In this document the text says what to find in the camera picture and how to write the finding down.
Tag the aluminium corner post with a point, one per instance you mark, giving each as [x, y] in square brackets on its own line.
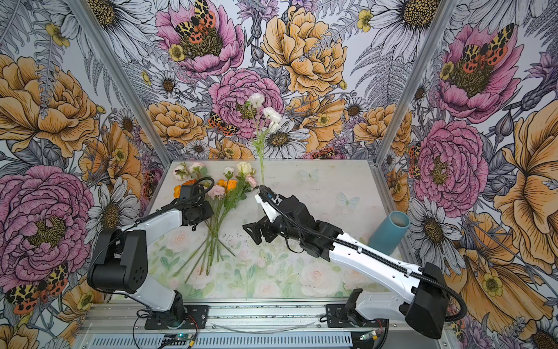
[111, 61]
[440, 22]

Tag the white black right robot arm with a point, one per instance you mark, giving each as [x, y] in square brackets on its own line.
[421, 296]

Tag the aluminium front rail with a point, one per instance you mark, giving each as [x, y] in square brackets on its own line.
[236, 315]

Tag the pink carnation flower stem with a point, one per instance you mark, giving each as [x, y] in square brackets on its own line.
[204, 256]

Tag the teal cylindrical vase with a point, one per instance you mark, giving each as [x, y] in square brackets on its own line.
[387, 237]

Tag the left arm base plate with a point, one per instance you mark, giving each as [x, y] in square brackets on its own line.
[192, 317]

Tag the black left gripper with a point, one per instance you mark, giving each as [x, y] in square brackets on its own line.
[192, 192]

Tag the orange flower stem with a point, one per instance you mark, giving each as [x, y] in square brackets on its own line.
[229, 184]

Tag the pink white rose stem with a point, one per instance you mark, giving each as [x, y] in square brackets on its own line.
[246, 184]

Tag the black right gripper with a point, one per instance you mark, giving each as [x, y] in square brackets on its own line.
[267, 225]

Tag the left aluminium corner post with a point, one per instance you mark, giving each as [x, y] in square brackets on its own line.
[111, 61]

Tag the pink tipped rosebud stem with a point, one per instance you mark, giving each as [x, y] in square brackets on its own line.
[193, 171]

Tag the orange yellow ranunculus stem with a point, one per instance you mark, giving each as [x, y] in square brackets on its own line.
[177, 189]

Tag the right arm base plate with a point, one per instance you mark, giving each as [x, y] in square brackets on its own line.
[339, 315]

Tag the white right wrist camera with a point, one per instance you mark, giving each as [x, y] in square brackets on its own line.
[266, 198]

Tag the right aluminium corner post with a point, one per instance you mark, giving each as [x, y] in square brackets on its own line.
[440, 22]

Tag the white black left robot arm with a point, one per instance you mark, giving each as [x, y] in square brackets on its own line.
[119, 263]

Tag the green circuit board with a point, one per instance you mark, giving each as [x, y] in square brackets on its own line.
[181, 340]

